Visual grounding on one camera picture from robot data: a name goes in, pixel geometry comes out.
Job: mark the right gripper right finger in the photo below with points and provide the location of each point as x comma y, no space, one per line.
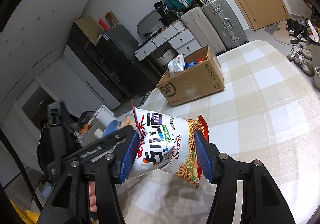
262,200

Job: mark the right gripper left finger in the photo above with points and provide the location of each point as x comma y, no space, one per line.
107,162

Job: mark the white red noodle snack bag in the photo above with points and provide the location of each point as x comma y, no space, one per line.
167,143

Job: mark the left hand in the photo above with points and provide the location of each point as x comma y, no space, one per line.
92,197

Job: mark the blue bowl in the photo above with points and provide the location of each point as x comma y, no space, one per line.
111,128

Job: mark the black refrigerator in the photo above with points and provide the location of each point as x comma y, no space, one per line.
132,76

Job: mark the striped laundry basket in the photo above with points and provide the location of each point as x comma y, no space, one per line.
168,55

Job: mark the SF cardboard box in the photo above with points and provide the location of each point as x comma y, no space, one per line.
200,80

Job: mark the white snack bag in box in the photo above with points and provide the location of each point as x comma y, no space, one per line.
176,65

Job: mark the white drawer desk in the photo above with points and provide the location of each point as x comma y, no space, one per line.
177,35

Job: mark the door mat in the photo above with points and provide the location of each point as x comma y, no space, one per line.
279,33

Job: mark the silver suitcase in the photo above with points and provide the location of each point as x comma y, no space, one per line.
226,23

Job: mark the beige suitcase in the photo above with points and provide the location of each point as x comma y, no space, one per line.
202,29

